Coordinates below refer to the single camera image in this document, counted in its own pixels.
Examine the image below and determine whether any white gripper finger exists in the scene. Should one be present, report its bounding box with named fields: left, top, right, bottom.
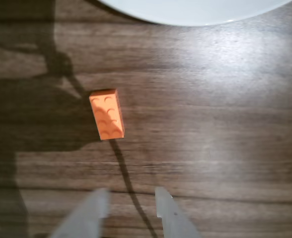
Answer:
left=50, top=187, right=111, bottom=238
left=154, top=186, right=203, bottom=238

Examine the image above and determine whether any orange lego block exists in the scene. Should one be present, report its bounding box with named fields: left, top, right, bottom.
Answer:
left=88, top=88, right=126, bottom=141

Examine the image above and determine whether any white round plate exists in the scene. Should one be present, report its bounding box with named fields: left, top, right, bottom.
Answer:
left=98, top=0, right=292, bottom=27

